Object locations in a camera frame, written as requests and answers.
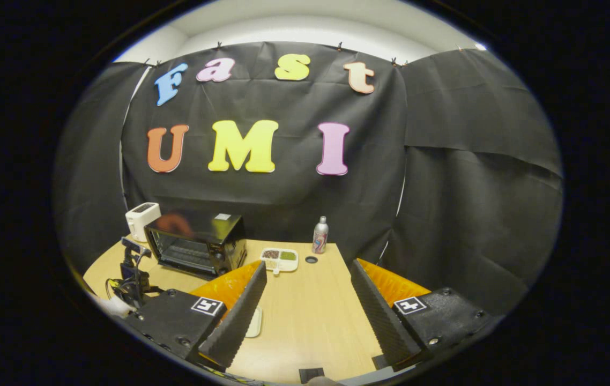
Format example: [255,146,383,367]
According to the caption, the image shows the white toaster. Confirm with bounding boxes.
[125,202,162,243]

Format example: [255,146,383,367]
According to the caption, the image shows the white square plate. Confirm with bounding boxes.
[245,307,263,339]

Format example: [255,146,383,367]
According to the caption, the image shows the black electric oven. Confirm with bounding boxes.
[144,213,248,281]

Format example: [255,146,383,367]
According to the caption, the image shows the silver spray bottle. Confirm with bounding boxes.
[312,216,330,255]

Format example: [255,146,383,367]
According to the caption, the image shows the white divided dish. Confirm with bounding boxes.
[260,247,300,276]

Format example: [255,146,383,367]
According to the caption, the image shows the black backdrop cloth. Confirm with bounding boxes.
[53,42,564,317]

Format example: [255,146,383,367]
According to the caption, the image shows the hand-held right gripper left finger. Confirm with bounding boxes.
[122,260,268,372]

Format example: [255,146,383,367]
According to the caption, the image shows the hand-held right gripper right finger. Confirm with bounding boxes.
[349,258,494,372]

